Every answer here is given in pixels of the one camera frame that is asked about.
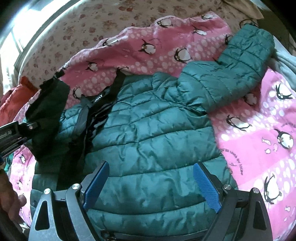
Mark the beige floral bed sheet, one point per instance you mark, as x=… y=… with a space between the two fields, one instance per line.
x=87 y=22

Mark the grey cloth at right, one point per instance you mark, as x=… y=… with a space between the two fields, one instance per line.
x=284 y=63

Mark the person's left hand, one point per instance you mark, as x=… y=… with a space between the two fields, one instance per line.
x=11 y=203

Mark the teal quilted puffer jacket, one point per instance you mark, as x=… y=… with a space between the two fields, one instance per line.
x=149 y=119

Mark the red ruffled cushion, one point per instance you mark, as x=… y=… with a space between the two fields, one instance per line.
x=15 y=99

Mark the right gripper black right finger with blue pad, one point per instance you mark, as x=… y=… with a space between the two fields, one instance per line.
x=253 y=222

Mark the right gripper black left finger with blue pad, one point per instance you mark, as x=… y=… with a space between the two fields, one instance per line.
x=62 y=215

